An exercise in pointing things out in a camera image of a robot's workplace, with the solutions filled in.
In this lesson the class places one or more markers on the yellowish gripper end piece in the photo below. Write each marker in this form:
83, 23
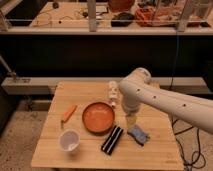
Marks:
131, 120

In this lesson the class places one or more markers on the orange ceramic bowl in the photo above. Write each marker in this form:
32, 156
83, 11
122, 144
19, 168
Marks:
98, 118

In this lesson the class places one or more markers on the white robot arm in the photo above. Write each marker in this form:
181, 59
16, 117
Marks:
136, 89

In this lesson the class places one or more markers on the dark bowl on shelf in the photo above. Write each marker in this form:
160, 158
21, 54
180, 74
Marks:
123, 19

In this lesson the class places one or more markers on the black white striped eraser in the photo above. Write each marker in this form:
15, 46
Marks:
111, 141

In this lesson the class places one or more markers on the white plastic bottle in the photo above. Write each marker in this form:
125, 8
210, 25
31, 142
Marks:
113, 93

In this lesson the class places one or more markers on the white plastic cup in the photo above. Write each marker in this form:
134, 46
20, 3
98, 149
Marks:
69, 141

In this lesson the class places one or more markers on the orange carrot toy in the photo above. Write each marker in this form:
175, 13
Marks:
68, 113

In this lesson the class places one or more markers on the orange box on shelf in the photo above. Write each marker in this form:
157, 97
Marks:
164, 17

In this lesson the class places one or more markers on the brown pot on shelf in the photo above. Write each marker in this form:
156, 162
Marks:
120, 5

